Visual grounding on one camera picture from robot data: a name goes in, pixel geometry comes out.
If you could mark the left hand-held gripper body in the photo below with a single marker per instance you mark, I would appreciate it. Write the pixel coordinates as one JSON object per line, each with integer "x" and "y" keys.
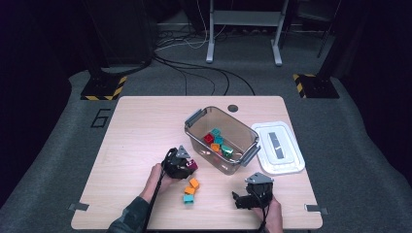
{"x": 175, "y": 168}

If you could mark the person's left hand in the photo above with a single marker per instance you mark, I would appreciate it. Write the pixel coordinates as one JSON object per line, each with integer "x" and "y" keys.
{"x": 155, "y": 183}

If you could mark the red toy block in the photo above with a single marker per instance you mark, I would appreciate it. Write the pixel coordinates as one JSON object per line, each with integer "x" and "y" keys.
{"x": 220, "y": 152}
{"x": 209, "y": 138}

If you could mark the grey tape strip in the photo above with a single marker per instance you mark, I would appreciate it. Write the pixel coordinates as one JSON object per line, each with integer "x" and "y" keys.
{"x": 314, "y": 208}
{"x": 78, "y": 206}

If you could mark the round dark table grommet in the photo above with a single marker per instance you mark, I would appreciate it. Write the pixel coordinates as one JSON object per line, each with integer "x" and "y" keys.
{"x": 232, "y": 108}

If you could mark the teal toy block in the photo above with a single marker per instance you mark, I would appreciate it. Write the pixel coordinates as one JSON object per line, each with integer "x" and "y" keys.
{"x": 188, "y": 199}
{"x": 219, "y": 140}

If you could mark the person's right hand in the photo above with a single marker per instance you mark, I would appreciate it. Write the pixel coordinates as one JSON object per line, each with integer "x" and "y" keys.
{"x": 272, "y": 216}

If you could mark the white metal desk frame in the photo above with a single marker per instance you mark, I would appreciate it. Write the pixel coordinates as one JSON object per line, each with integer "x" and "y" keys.
{"x": 246, "y": 17}

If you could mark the black equipment cabinet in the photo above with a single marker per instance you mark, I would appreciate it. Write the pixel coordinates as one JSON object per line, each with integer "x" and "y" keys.
{"x": 123, "y": 32}

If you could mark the magenta toy block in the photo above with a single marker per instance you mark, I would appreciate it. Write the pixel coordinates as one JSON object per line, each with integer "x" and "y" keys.
{"x": 192, "y": 165}

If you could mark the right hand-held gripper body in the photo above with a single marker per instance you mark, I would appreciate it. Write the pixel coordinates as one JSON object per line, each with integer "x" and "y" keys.
{"x": 260, "y": 192}

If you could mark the transparent brown plastic storage box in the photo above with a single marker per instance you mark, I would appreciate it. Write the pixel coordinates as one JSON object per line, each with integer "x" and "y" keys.
{"x": 241, "y": 131}

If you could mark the dark curtain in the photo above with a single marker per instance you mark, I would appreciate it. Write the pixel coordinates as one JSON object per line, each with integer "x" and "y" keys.
{"x": 29, "y": 97}
{"x": 379, "y": 81}

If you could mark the light blue toy block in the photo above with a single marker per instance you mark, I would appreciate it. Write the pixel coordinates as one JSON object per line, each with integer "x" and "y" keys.
{"x": 216, "y": 131}

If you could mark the black yellow striped stand base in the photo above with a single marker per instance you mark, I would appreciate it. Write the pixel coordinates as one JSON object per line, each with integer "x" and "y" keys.
{"x": 317, "y": 86}
{"x": 102, "y": 88}

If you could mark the green toy block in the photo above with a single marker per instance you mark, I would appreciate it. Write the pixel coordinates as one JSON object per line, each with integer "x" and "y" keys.
{"x": 227, "y": 151}

